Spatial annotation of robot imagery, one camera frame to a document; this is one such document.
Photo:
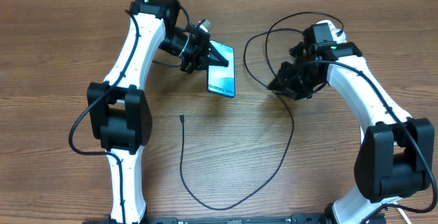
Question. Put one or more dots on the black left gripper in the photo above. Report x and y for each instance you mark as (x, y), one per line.
(203, 54)

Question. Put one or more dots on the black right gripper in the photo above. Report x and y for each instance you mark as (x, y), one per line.
(285, 88)

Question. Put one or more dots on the blue Samsung Galaxy phone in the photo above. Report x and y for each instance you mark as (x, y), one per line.
(221, 79)

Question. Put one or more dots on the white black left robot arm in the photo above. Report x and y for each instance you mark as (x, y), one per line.
(119, 112)

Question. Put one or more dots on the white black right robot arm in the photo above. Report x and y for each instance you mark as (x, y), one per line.
(396, 152)

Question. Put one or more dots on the white power strip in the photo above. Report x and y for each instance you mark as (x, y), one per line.
(334, 31)

